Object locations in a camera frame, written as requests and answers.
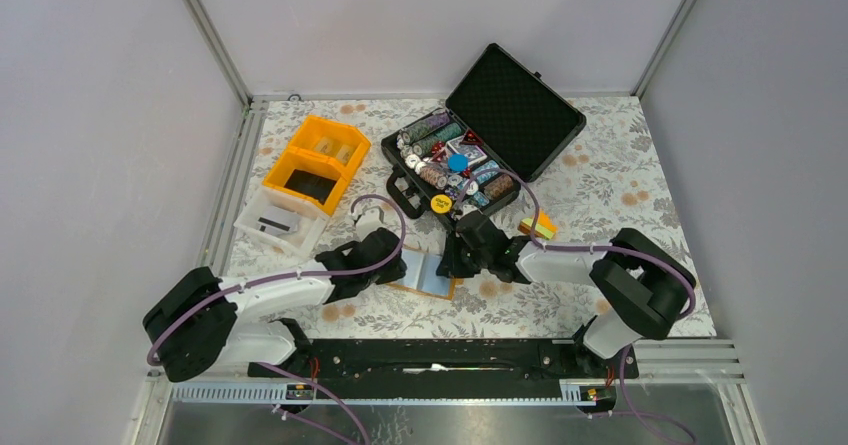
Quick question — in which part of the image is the purple cable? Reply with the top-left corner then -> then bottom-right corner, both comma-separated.
145,194 -> 408,445
454,168 -> 698,445

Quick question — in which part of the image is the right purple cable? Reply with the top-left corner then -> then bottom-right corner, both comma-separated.
454,168 -> 698,445

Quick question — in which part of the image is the aluminium frame rail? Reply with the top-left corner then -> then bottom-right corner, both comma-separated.
196,97 -> 270,276

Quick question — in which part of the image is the clear plastic card bin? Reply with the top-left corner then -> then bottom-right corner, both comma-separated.
234,185 -> 330,258

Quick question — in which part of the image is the yellow divided plastic bin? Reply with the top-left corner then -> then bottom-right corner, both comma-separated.
262,115 -> 371,216

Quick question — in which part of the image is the playing card deck box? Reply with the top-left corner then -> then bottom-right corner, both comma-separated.
447,137 -> 487,169

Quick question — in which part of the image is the orange sticky note block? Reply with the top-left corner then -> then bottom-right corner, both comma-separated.
518,211 -> 558,240

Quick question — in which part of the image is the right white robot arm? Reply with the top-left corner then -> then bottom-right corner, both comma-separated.
437,212 -> 696,377

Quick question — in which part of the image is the white magnetic stripe card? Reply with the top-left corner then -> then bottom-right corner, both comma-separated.
257,215 -> 299,237

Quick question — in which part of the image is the black poker chip case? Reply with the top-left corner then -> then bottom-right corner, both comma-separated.
381,43 -> 587,219

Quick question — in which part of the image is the orange card holder wallet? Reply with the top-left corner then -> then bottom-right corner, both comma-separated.
389,248 -> 458,300

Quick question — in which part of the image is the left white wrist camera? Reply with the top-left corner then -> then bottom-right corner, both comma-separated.
353,206 -> 385,241

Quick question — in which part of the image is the blue round chip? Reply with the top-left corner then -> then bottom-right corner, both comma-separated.
447,154 -> 469,173

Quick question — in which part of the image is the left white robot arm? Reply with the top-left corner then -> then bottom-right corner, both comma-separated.
142,227 -> 406,383

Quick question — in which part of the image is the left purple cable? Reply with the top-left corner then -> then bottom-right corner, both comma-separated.
145,194 -> 408,445

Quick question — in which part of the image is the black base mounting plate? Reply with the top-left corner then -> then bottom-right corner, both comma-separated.
277,338 -> 639,400

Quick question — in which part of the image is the yellow round dealer button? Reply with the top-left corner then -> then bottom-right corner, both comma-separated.
430,194 -> 454,215

